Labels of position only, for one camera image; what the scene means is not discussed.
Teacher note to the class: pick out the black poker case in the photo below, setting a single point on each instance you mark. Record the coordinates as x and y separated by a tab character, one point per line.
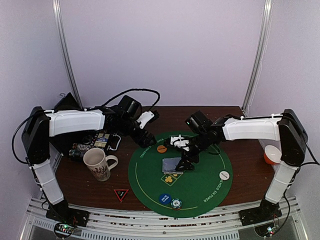
68	124

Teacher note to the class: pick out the white dealer button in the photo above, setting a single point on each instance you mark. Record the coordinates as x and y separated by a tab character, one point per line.
224	175

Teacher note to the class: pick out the orange big blind button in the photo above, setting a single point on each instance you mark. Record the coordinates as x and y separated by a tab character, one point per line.
161	149

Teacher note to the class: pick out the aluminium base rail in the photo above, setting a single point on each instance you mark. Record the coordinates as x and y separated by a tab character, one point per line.
222	223

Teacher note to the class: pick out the white floral mug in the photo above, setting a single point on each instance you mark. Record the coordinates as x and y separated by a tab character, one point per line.
100	164

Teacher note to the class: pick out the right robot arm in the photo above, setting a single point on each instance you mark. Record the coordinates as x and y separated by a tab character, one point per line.
283	127

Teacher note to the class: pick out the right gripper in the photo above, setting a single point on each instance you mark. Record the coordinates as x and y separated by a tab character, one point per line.
189	155

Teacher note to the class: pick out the blue poker chip stack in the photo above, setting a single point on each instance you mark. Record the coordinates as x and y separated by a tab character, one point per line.
176	204

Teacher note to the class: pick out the blue small blind button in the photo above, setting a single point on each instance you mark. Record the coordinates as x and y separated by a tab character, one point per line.
165	199

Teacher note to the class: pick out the aluminium frame post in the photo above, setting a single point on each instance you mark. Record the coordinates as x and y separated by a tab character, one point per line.
260	51
65	52

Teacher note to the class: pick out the round green poker mat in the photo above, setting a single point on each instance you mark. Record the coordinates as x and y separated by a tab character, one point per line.
200	190

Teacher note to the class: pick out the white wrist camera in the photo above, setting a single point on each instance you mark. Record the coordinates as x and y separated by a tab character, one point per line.
180	142
147	117

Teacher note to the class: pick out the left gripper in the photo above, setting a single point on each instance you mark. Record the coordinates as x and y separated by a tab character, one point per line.
144	143

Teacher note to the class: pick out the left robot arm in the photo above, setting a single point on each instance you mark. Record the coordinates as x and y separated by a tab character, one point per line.
45	128

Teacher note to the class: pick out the blue playing card deck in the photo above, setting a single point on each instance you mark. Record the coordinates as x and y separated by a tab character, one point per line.
169	165

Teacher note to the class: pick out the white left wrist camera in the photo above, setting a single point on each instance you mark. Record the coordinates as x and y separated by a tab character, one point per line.
147	117

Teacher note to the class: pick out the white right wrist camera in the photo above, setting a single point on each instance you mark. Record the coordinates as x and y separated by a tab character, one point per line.
180	142

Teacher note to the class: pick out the left aluminium frame post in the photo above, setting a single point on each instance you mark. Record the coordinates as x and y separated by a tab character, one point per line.
65	52

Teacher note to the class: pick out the front poker chip row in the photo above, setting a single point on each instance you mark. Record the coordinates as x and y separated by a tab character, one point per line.
78	150

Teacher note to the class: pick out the right aluminium frame post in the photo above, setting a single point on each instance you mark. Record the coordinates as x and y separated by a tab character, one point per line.
260	51

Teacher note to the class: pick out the orange bowl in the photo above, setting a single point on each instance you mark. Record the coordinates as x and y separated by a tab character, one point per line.
272	155

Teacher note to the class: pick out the red black triangle token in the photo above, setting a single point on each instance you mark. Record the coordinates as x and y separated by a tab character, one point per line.
120	194

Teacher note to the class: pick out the blue playing card box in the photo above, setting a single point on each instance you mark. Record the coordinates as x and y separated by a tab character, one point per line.
101	140

